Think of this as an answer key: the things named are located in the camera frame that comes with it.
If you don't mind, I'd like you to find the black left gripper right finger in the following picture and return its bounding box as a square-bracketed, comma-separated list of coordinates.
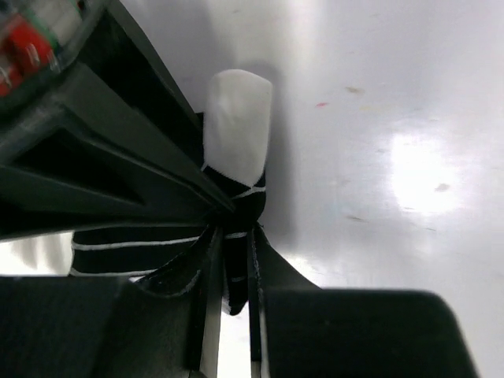
[247, 228, 477, 377]

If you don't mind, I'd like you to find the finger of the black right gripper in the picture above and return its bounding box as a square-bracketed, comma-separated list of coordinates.
[1, 1, 234, 239]

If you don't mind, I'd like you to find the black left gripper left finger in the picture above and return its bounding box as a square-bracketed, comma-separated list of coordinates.
[1, 230, 223, 377]

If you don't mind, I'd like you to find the black pinstriped sock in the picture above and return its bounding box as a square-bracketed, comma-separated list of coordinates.
[69, 69, 273, 316]

